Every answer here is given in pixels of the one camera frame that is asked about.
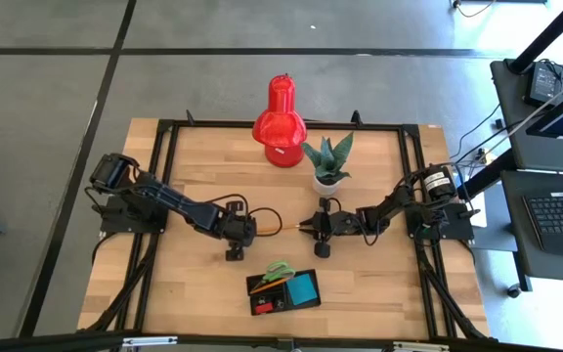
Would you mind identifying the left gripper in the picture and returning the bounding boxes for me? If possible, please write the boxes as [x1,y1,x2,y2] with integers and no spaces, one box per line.
[212,199,265,245]

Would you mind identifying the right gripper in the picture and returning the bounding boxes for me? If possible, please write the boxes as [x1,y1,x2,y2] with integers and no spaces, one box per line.
[299,209,362,241]

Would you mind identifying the green handled scissors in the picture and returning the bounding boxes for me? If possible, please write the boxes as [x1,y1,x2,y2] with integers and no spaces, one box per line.
[250,260,297,294]

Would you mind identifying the teal sticky note pad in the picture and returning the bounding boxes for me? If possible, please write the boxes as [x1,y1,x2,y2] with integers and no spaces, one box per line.
[285,272,320,304]

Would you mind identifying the black mesh desk organizer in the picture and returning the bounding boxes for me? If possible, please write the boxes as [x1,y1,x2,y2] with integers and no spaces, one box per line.
[244,267,323,318]

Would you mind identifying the white plant pot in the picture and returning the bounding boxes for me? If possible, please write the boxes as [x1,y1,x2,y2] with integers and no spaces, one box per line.
[312,171,346,198]

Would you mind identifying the green snake plant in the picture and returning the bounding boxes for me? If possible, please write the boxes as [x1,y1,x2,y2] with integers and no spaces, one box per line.
[301,131,355,185]

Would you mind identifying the red desk lamp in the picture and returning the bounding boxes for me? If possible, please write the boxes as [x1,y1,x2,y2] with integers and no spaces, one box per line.
[251,73,308,169]

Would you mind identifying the black side desk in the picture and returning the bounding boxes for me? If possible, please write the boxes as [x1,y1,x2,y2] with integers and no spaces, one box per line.
[489,58,563,175]
[499,169,563,286]

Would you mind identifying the black rig crossbar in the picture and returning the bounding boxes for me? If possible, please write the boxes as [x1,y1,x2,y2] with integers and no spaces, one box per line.
[0,330,563,352]

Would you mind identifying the black power adapter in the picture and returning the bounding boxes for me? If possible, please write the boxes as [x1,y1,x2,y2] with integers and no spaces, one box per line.
[525,62,563,108]

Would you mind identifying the black diagonal stand beam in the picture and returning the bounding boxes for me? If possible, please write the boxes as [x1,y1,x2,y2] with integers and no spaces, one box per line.
[456,0,563,202]

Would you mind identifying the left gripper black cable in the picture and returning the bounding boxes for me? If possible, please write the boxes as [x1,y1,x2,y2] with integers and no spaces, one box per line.
[222,194,283,239]

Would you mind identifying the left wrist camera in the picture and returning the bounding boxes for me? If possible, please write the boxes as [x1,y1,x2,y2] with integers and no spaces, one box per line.
[225,241,245,262]

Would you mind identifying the black aluminium table frame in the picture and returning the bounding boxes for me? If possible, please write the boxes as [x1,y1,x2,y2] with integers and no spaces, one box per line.
[78,110,496,343]

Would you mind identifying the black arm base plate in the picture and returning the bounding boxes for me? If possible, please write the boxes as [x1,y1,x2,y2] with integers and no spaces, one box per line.
[405,200,476,242]
[99,195,169,235]

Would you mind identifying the silver bracket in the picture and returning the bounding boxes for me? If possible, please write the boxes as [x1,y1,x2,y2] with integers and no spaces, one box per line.
[392,340,452,352]
[121,335,179,349]

